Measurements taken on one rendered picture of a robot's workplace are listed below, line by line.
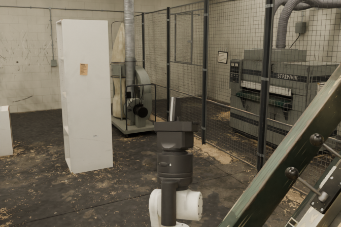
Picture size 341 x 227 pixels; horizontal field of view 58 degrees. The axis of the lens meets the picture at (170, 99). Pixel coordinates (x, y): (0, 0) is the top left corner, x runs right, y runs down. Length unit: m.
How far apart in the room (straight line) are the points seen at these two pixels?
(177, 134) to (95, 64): 3.52
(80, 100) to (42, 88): 4.43
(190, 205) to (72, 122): 3.60
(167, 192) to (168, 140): 0.12
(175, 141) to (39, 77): 7.90
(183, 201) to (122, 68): 5.68
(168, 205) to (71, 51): 3.55
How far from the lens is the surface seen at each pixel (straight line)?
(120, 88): 6.33
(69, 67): 4.14
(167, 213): 0.72
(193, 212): 0.74
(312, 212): 1.00
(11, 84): 8.55
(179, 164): 0.72
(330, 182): 1.00
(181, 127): 0.71
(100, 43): 4.20
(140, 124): 5.86
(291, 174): 0.94
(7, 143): 5.50
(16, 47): 8.48
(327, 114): 1.21
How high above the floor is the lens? 1.78
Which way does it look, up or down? 11 degrees down
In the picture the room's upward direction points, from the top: straight up
